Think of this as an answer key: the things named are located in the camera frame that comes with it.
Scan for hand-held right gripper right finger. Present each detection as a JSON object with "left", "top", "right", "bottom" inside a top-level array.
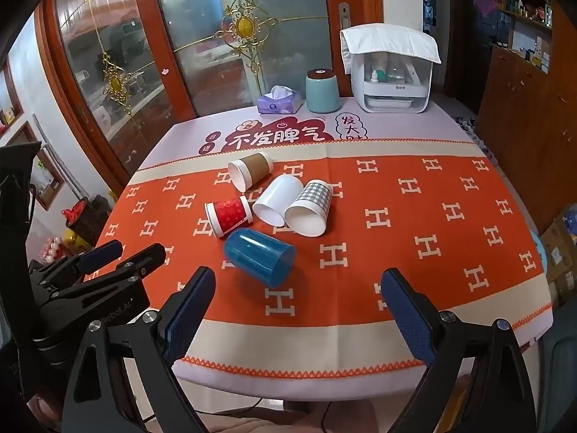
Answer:
[{"left": 381, "top": 268, "right": 537, "bottom": 433}]

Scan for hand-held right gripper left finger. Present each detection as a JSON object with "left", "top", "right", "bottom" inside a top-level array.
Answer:
[{"left": 61, "top": 266, "right": 217, "bottom": 433}]

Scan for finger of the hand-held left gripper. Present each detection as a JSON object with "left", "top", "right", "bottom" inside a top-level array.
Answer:
[
  {"left": 29, "top": 240, "right": 123, "bottom": 289},
  {"left": 43, "top": 242, "right": 167, "bottom": 301}
]

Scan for blue plastic cup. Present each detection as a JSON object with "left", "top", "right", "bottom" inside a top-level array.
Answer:
[{"left": 224, "top": 228, "right": 296, "bottom": 288}]

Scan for red paper cup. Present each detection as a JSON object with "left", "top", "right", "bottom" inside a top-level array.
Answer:
[{"left": 205, "top": 195, "right": 254, "bottom": 240}]

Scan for brown paper cup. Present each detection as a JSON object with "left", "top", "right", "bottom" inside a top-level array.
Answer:
[{"left": 228, "top": 151, "right": 275, "bottom": 192}]

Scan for white cup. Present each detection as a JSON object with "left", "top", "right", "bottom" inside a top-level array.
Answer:
[{"left": 252, "top": 175, "right": 304, "bottom": 226}]

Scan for grey checked paper cup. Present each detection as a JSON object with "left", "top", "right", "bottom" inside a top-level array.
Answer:
[{"left": 285, "top": 179, "right": 334, "bottom": 237}]

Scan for orange printed tablecloth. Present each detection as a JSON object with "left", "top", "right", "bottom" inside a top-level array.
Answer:
[{"left": 83, "top": 99, "right": 555, "bottom": 402}]

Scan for cardboard boxes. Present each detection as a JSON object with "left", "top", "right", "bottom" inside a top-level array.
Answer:
[{"left": 538, "top": 214, "right": 577, "bottom": 310}]

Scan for small gold door ornament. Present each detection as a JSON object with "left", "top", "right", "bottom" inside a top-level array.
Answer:
[{"left": 101, "top": 52, "right": 136, "bottom": 115}]

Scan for wooden glass sliding door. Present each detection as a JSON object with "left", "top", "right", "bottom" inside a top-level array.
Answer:
[{"left": 34, "top": 0, "right": 384, "bottom": 190}]

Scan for purple tissue box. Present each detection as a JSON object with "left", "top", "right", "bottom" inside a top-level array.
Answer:
[{"left": 257, "top": 86, "right": 304, "bottom": 115}]

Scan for white countertop appliance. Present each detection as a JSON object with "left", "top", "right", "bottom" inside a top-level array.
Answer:
[{"left": 352, "top": 52, "right": 433, "bottom": 113}]

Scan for wooden cabinet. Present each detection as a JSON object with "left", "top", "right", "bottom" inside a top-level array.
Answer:
[{"left": 475, "top": 0, "right": 577, "bottom": 235}]

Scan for teal canister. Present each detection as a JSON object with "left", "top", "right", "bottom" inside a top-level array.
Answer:
[{"left": 305, "top": 70, "right": 340, "bottom": 113}]

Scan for large gold door ornament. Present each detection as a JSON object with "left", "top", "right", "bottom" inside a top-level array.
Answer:
[{"left": 214, "top": 0, "right": 280, "bottom": 59}]

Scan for white folded towel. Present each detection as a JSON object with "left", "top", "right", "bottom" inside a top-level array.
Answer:
[{"left": 339, "top": 24, "right": 442, "bottom": 75}]

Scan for wooden picture frame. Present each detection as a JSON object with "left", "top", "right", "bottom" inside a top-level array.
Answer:
[{"left": 18, "top": 122, "right": 66, "bottom": 210}]

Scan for black cable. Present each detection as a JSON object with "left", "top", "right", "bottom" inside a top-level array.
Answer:
[{"left": 198, "top": 397, "right": 334, "bottom": 433}]

